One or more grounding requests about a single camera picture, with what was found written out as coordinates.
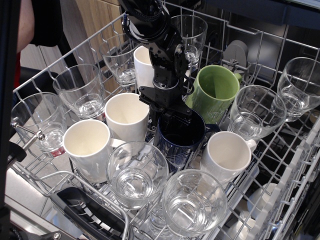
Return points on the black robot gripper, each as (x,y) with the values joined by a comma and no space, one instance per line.
(168,102)

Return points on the dark blue ceramic mug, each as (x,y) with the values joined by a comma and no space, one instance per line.
(182,145)

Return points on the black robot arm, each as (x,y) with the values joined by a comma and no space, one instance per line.
(148,23)

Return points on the tall white mug rear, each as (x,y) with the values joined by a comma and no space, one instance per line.
(144,71)

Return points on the clear glass front centre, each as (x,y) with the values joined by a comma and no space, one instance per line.
(136,173)

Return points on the clear glass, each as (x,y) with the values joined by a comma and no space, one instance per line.
(81,89)
(193,203)
(41,112)
(136,173)
(118,55)
(193,30)
(256,112)
(299,86)

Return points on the green ceramic mug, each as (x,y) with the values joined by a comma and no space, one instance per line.
(215,88)

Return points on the white mug front right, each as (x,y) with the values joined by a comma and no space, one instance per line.
(226,156)

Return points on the white mug front left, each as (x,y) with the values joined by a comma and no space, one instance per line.
(89,144)

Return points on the clear glass rear left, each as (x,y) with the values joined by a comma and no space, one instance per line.
(118,55)

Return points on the clear glass front bottom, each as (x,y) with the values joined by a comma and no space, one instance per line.
(193,203)

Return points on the clear glass left middle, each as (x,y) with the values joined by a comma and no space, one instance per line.
(81,89)

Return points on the clear glass right middle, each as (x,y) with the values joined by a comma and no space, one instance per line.
(256,112)

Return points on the clear glass rear centre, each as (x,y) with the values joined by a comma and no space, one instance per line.
(193,30)

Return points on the grey plastic spray fitting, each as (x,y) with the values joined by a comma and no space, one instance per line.
(236,53)

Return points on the clear glass far left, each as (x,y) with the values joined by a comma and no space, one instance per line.
(41,112)

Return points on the white dishes lower rack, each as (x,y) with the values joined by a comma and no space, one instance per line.
(260,197)

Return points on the clear glass far right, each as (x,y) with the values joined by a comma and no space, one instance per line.
(299,86)

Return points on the black clamp with screw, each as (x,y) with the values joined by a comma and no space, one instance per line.
(18,153)

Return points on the grey wire dishwasher rack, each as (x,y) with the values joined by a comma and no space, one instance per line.
(289,157)

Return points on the white handleless cup centre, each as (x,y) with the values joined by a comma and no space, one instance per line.
(127,118)

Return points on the black rack handle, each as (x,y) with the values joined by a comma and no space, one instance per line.
(86,213)

